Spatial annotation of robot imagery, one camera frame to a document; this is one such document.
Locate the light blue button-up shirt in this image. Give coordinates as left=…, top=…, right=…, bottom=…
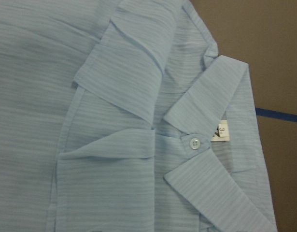
left=0, top=0, right=277, bottom=232

